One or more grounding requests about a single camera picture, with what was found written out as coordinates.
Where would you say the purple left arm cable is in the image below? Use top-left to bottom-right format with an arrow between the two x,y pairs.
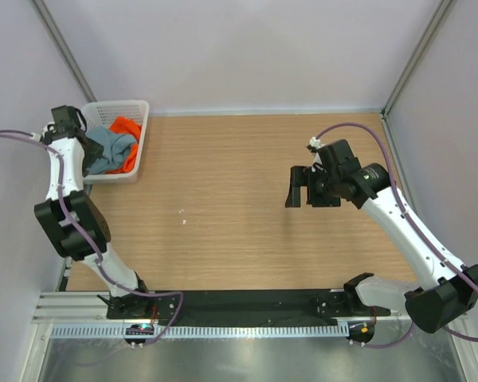
0,129 -> 184,346

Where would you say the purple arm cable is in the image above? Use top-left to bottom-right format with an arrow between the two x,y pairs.
314,122 -> 478,349
0,129 -> 184,346

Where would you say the aluminium frame rail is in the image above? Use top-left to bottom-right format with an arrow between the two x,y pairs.
32,291 -> 108,324

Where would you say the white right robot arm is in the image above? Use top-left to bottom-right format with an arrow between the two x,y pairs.
285,138 -> 478,333

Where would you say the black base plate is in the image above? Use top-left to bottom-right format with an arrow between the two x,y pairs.
105,289 -> 392,328

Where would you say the grey-blue t shirt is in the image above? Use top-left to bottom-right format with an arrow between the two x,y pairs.
87,127 -> 139,175

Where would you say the white plastic basket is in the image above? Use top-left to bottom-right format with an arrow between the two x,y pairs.
81,99 -> 150,184

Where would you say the slotted grey cable duct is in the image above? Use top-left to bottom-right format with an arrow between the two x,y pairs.
50,322 -> 349,340

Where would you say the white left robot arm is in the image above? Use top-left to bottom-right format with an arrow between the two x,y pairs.
34,105 -> 183,319

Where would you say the orange t shirt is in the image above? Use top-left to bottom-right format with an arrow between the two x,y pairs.
106,116 -> 142,174

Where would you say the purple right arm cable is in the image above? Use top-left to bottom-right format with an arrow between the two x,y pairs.
314,122 -> 478,349

